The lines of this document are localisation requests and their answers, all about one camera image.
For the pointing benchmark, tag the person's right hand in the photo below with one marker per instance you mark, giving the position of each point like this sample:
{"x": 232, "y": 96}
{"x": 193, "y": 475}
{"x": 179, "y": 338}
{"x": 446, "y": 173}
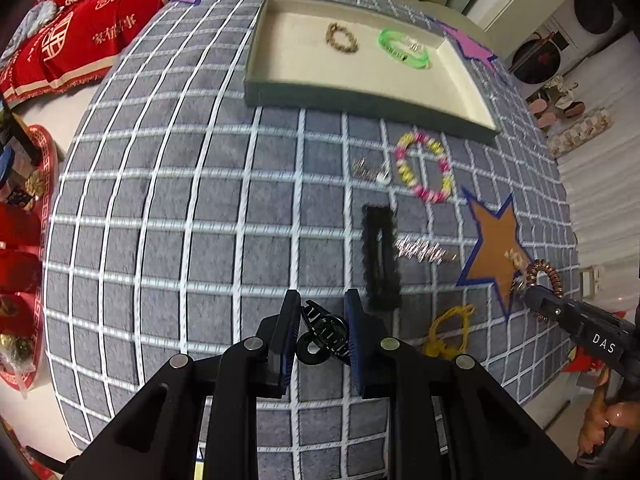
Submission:
{"x": 592, "y": 420}

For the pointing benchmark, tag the grey white knotted cloth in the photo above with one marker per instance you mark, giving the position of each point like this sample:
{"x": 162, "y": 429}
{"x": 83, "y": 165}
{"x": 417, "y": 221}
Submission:
{"x": 35, "y": 22}

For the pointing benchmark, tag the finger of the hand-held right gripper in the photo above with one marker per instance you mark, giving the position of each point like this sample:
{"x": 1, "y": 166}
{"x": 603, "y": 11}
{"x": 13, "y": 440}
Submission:
{"x": 545, "y": 305}

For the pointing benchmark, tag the small silver charm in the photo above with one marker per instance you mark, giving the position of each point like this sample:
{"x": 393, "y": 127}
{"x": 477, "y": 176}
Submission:
{"x": 415, "y": 46}

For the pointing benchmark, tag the black rectangular hair clip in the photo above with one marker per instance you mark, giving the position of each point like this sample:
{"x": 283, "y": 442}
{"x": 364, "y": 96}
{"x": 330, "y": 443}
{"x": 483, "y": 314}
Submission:
{"x": 370, "y": 260}

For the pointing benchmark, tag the grey checked tablecloth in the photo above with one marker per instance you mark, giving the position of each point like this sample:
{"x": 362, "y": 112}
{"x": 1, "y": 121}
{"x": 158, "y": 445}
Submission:
{"x": 200, "y": 210}

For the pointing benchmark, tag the green translucent bangle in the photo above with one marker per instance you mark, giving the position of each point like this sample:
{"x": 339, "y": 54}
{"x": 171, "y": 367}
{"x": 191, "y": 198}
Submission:
{"x": 387, "y": 46}

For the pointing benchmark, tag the small silver earring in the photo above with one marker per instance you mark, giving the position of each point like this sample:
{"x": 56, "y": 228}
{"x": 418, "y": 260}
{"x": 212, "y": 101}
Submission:
{"x": 367, "y": 172}

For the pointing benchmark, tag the silver rhinestone hair clip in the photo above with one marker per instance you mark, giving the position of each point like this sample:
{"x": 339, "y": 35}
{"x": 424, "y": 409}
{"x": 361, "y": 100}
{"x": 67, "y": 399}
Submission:
{"x": 425, "y": 251}

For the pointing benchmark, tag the beige jewelry tray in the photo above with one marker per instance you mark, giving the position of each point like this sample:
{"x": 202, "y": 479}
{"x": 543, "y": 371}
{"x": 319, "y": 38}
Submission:
{"x": 310, "y": 60}

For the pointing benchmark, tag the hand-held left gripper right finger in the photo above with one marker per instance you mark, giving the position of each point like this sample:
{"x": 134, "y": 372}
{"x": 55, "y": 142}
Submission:
{"x": 353, "y": 342}

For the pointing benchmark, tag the gold hair clip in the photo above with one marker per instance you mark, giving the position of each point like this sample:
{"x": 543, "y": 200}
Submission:
{"x": 515, "y": 256}

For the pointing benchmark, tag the black hair claw clip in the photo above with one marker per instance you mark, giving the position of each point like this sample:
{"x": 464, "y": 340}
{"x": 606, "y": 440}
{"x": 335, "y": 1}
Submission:
{"x": 322, "y": 332}

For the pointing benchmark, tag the pile of red printed blankets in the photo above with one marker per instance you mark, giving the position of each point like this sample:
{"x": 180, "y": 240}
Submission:
{"x": 75, "y": 35}

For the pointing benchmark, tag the red round patterned tray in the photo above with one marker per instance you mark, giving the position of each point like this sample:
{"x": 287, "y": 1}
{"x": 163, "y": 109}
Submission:
{"x": 47, "y": 152}

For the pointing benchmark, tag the pink slipper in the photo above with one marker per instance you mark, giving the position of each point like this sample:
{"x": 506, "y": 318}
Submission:
{"x": 542, "y": 106}

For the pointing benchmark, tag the white washing machine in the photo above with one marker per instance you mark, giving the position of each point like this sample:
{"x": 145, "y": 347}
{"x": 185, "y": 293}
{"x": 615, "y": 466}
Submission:
{"x": 595, "y": 10}

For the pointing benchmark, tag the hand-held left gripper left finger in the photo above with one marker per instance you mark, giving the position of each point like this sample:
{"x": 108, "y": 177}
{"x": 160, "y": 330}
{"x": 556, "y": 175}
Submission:
{"x": 290, "y": 342}

